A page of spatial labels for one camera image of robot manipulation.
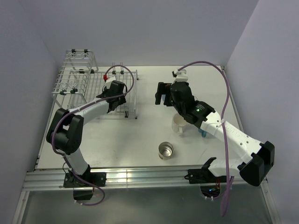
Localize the light blue plastic cup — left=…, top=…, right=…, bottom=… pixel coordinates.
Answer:
left=161, top=94, right=166, bottom=105

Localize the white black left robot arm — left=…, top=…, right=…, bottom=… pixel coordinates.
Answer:
left=46, top=80, right=130, bottom=186

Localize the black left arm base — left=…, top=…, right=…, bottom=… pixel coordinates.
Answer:
left=63, top=172, right=107, bottom=188

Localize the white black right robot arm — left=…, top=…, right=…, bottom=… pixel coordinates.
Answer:
left=155, top=82, right=275, bottom=187

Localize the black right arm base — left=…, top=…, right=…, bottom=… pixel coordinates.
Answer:
left=184, top=168, right=227, bottom=184

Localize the blue white ceramic mug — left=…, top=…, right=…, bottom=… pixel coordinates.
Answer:
left=198, top=128, right=207, bottom=138

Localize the stainless steel cup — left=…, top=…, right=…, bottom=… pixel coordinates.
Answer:
left=158, top=141, right=174, bottom=160

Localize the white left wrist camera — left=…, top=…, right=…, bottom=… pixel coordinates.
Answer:
left=103, top=75, right=116, bottom=84

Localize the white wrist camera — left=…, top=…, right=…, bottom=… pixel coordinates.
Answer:
left=172, top=69, right=189, bottom=83
left=103, top=75, right=116, bottom=84

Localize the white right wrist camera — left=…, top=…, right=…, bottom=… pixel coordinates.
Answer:
left=172, top=69, right=189, bottom=83

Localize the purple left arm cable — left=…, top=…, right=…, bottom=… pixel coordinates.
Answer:
left=52, top=65, right=136, bottom=207

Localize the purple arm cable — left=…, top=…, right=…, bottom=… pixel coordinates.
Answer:
left=52, top=65, right=136, bottom=207
left=177, top=60, right=235, bottom=217

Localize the metal wire dish rack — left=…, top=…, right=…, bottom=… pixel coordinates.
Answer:
left=51, top=49, right=139, bottom=119

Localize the aluminium frame rail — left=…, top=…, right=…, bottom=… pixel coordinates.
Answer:
left=23, top=163, right=268, bottom=192

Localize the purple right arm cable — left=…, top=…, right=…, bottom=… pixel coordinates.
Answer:
left=177, top=60, right=235, bottom=217

